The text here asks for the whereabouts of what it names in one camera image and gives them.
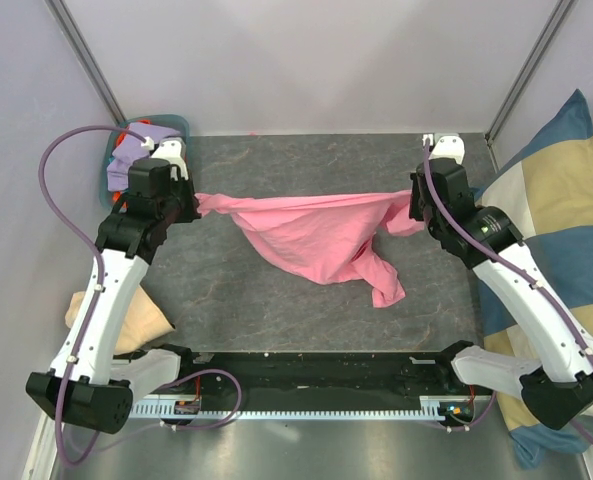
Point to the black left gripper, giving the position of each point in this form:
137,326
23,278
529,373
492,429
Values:
186,186

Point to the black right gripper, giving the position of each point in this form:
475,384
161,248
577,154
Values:
415,210

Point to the pink t shirt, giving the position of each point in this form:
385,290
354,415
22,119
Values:
325,239

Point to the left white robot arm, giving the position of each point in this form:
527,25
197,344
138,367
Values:
82,386

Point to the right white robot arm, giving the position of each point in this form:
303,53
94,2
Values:
557,386

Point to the orange t shirt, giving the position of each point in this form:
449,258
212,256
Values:
118,192

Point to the lilac t shirt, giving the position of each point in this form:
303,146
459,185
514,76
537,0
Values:
148,130

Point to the teal plastic laundry basket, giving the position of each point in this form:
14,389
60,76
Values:
172,121

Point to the blue cream checked pillow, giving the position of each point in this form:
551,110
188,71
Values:
547,191

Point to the beige cloth bag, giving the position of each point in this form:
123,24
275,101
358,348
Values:
143,323

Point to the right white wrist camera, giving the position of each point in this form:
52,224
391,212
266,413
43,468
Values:
445,145

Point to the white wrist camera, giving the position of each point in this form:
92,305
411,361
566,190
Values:
172,150
445,145

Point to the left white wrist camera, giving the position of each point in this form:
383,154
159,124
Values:
172,150

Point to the left aluminium frame post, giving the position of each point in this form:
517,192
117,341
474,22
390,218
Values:
72,32

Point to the aluminium frame post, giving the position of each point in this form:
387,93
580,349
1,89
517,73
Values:
72,32
556,19

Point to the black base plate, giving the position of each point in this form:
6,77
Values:
321,381

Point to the right aluminium frame post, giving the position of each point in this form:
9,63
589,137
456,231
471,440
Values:
556,19

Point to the light blue cable duct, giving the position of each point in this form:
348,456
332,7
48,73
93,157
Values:
168,408

